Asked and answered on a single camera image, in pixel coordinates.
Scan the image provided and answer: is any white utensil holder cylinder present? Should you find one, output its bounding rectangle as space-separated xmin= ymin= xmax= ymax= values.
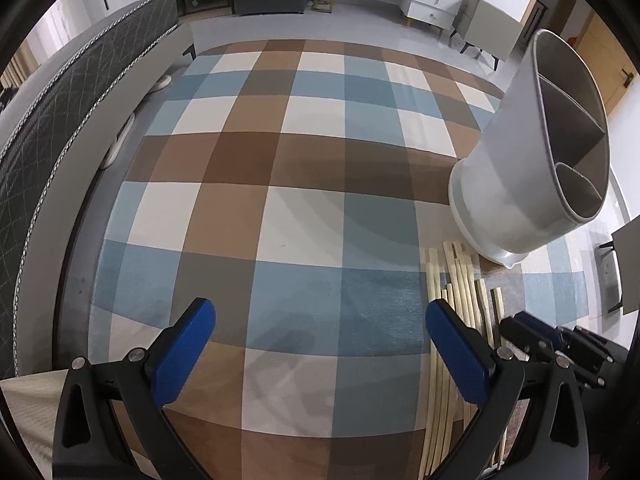
xmin=448 ymin=29 xmax=610 ymax=268

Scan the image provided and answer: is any yellow wooden door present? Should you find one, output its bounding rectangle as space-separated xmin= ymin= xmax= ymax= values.
xmin=570 ymin=11 xmax=639 ymax=115

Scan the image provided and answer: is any dark grey quilted mattress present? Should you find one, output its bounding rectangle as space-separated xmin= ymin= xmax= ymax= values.
xmin=1 ymin=0 xmax=180 ymax=378

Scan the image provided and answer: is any grey bedside cabinet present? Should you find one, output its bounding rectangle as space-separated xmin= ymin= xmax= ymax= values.
xmin=450 ymin=0 xmax=523 ymax=70

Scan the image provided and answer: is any checkered tablecloth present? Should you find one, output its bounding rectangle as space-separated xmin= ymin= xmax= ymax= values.
xmin=86 ymin=38 xmax=591 ymax=480

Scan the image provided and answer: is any grey-white chair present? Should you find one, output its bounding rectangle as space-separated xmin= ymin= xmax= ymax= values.
xmin=598 ymin=217 xmax=639 ymax=314

